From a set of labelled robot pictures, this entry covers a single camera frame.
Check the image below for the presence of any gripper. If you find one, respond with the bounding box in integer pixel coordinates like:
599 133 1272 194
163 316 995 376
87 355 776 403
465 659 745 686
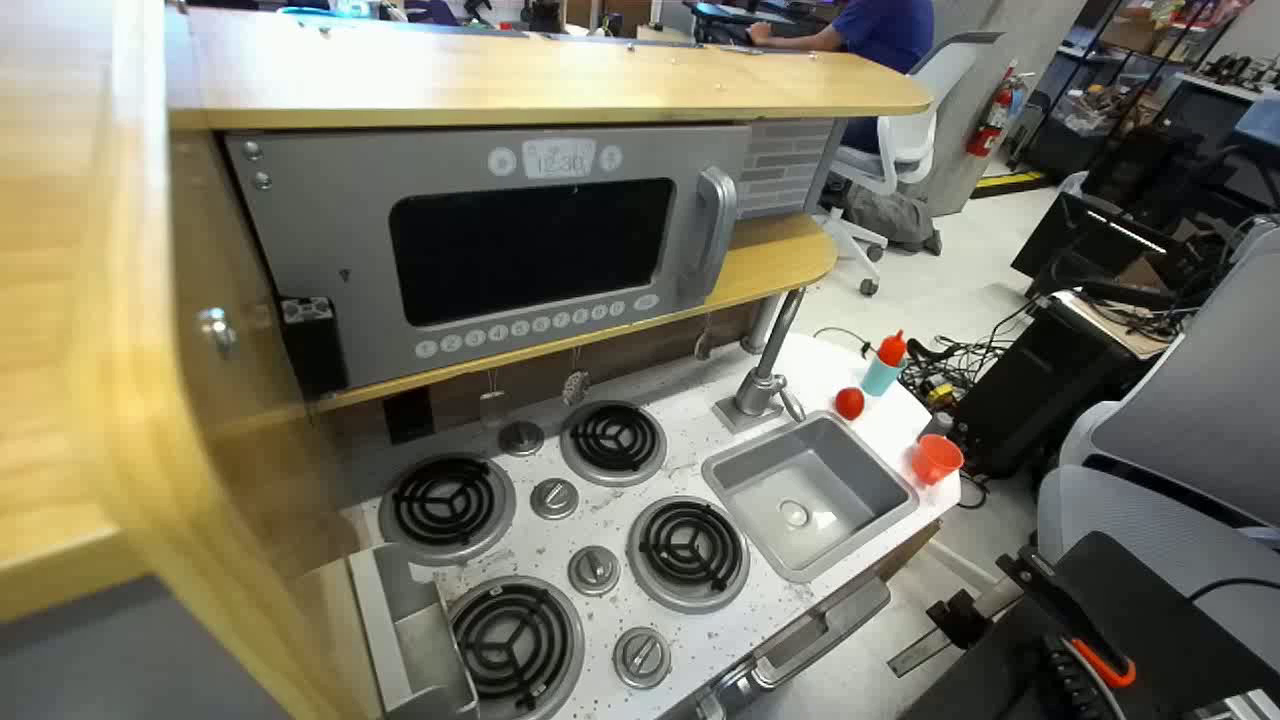
925 530 1280 703

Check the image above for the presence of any orange cup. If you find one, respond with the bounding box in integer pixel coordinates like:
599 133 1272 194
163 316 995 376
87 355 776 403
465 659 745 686
909 433 966 488

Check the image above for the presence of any teal cup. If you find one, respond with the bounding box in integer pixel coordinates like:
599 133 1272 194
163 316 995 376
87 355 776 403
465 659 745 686
861 354 906 399

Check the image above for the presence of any grey toy sink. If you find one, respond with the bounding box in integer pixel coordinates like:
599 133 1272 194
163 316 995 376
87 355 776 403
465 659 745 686
701 411 920 584

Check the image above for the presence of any black computer case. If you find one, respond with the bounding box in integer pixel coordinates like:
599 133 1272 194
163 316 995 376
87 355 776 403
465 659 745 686
948 294 1113 479

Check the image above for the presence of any black coil burner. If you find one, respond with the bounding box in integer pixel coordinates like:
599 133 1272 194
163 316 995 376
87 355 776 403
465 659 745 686
447 576 586 720
378 453 517 567
559 400 668 488
626 495 751 614

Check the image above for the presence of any silver toy tap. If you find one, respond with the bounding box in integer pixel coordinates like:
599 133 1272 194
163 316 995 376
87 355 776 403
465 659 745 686
713 288 808 434

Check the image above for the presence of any black monitor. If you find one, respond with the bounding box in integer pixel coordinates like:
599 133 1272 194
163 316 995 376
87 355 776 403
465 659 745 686
1010 190 1183 303

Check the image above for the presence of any grey bag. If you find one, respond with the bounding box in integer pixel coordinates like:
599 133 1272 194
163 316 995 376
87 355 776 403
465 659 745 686
843 184 944 257

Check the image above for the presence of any white office chair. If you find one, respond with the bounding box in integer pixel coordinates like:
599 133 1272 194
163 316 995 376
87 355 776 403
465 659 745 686
814 31 1004 298

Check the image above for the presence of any red fire extinguisher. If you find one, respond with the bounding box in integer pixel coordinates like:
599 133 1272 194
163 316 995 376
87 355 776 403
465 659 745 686
964 60 1032 160

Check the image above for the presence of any black metal shelf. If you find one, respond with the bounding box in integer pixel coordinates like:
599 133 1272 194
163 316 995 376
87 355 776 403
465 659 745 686
1008 0 1246 183

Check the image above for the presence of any grey plastic bin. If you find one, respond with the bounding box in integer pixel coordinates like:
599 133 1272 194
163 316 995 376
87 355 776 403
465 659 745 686
347 544 482 720

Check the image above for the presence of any person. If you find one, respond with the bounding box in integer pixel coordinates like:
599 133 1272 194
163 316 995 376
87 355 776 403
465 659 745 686
748 0 937 156

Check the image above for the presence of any black box with silver end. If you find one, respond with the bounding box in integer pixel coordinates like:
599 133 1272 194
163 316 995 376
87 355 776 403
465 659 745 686
277 295 350 400

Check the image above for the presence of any grey toy microwave door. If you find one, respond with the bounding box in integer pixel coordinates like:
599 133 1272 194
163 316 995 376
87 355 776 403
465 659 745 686
224 125 753 392

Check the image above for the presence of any wooden toy kitchen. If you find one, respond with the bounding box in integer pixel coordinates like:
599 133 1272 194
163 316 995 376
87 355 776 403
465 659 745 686
0 0 963 720

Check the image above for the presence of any grey oven door handle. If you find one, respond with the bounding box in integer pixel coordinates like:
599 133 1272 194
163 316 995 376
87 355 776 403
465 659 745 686
748 578 893 693

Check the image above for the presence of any heap of black cables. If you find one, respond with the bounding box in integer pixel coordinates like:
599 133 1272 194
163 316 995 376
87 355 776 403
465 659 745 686
900 298 1043 413

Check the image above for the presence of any black cable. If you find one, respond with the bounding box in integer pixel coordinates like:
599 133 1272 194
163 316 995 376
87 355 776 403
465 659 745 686
812 326 873 358

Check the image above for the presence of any grey microwave door handle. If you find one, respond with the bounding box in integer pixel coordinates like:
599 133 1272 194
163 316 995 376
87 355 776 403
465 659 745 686
688 166 740 300

